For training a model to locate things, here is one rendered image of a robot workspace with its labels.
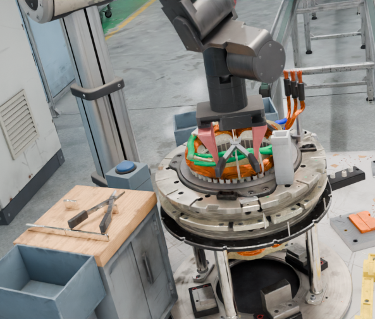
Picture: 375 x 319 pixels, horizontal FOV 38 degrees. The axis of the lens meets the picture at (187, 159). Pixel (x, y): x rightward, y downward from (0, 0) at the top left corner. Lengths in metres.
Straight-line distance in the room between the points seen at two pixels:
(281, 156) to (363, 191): 0.62
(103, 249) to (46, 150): 2.81
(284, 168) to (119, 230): 0.30
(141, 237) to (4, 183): 2.33
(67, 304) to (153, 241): 0.26
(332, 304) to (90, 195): 0.52
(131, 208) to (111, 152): 0.41
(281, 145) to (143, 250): 0.34
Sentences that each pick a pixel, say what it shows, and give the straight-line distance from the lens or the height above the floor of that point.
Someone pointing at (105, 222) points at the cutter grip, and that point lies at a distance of 0.94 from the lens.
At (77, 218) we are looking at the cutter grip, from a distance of 0.98.
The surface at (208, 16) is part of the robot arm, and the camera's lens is 0.75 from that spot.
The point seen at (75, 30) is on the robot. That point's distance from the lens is 1.31.
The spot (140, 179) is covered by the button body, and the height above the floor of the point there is 1.01.
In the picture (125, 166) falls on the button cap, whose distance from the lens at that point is 1.21.
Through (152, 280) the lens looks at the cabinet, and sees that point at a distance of 1.08.
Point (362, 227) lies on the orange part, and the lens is 1.32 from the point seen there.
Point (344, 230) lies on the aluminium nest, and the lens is 1.33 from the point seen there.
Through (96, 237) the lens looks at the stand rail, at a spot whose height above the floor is 1.07.
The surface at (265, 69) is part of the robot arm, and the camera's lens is 0.73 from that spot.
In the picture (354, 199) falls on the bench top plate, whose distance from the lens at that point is 1.47.
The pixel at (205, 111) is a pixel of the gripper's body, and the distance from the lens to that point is 0.82.
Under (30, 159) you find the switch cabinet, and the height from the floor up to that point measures 0.22.
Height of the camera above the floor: 1.57
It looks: 27 degrees down
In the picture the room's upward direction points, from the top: 11 degrees counter-clockwise
